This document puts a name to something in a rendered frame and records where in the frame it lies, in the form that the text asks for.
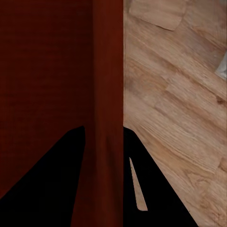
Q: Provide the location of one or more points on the storage box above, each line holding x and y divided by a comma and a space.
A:
61, 67

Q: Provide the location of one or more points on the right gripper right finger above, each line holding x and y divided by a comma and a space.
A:
165, 209

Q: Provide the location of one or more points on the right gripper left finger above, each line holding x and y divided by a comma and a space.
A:
45, 195

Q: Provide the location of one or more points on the standing mirror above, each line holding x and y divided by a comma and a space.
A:
164, 13

